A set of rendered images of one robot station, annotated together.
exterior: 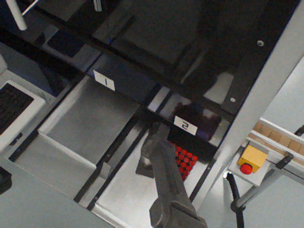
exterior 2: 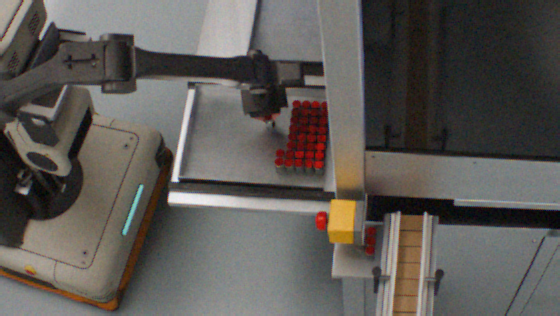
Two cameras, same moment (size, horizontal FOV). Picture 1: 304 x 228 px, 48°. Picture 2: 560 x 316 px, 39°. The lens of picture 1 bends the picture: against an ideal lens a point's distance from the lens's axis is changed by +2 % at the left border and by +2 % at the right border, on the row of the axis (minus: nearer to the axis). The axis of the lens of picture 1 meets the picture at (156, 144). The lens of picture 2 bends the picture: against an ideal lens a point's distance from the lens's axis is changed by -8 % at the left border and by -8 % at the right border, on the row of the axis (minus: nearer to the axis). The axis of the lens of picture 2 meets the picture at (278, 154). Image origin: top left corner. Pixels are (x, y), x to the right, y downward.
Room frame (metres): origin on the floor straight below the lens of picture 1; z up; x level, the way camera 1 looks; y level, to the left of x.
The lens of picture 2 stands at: (0.23, -1.04, 2.66)
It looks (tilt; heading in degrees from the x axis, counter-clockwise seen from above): 61 degrees down; 81
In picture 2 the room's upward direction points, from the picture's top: 11 degrees counter-clockwise
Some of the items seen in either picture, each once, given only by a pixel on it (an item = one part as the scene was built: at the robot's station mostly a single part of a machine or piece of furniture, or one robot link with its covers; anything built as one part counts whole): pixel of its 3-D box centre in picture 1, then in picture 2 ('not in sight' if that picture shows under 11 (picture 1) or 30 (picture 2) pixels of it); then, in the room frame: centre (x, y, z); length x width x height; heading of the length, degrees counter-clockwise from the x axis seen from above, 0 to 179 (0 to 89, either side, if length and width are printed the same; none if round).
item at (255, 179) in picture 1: (250, 162); (365, 251); (0.49, -0.36, 0.87); 0.14 x 0.13 x 0.02; 154
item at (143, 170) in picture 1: (149, 160); (262, 92); (0.40, 0.02, 1.03); 0.10 x 0.07 x 0.07; 169
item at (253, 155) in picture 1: (252, 157); (345, 222); (0.46, -0.33, 1.00); 0.08 x 0.07 x 0.07; 154
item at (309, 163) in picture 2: (172, 154); (312, 138); (0.48, -0.06, 0.90); 0.18 x 0.02 x 0.05; 64
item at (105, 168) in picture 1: (97, 182); not in sight; (0.34, 0.19, 0.91); 0.14 x 0.03 x 0.06; 154
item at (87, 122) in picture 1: (94, 115); (318, 24); (0.61, 0.25, 0.90); 0.34 x 0.26 x 0.04; 154
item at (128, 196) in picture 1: (153, 184); (257, 136); (0.36, -0.01, 0.90); 0.34 x 0.26 x 0.04; 154
